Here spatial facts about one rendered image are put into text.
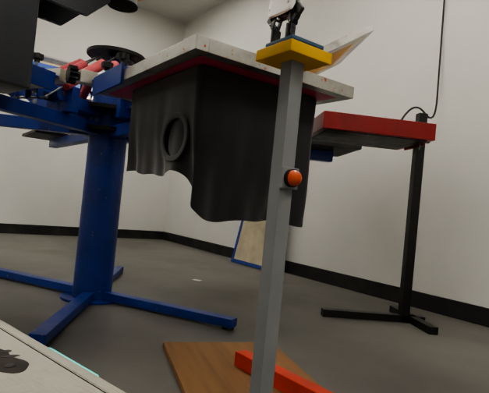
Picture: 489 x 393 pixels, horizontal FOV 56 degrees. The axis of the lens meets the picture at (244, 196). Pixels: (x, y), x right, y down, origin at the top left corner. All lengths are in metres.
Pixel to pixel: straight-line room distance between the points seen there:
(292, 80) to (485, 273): 2.28
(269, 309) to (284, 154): 0.36
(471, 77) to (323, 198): 1.47
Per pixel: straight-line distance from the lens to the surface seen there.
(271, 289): 1.08
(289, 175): 1.05
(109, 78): 1.73
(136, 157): 1.65
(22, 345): 0.98
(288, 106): 1.09
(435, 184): 3.33
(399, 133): 2.56
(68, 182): 5.93
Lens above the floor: 0.58
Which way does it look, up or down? 1 degrees up
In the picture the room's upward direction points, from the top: 6 degrees clockwise
